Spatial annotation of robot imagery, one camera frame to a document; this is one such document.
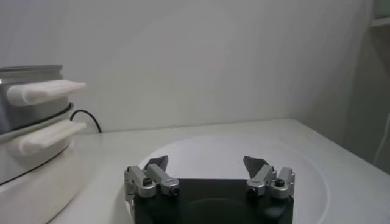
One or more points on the cream electric cooker base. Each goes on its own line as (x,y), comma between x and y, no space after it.
(36,194)

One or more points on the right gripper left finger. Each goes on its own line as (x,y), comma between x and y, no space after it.
(158,177)

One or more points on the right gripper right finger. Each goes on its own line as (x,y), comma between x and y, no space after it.
(263,176)

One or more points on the white round plate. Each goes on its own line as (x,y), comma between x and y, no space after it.
(207,158)

